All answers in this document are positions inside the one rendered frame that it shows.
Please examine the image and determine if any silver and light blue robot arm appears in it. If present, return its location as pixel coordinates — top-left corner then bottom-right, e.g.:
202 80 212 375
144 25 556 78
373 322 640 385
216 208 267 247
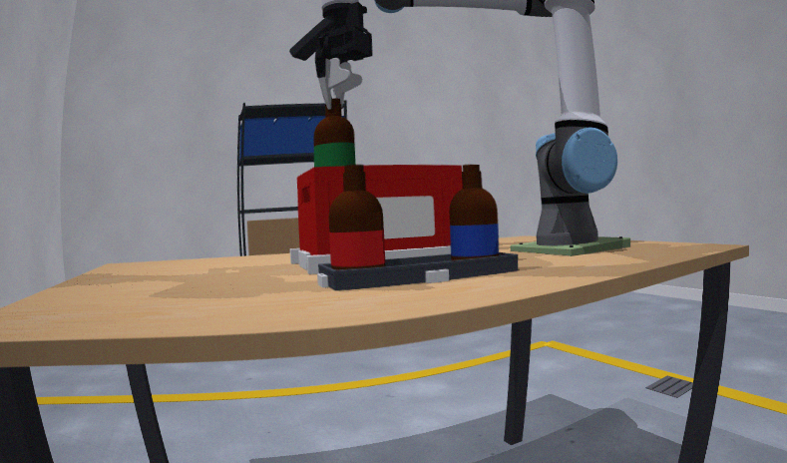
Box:
289 0 617 245

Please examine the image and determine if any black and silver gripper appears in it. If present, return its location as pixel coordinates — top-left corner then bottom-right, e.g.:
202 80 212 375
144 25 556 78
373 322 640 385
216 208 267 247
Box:
315 2 372 110

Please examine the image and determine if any red plastic crate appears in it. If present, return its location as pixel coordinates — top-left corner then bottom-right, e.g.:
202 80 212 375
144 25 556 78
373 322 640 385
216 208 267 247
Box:
297 165 457 255

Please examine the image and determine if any brown bottle with blue label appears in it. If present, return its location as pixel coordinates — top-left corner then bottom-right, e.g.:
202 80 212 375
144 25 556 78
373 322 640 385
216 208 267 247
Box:
450 165 499 260

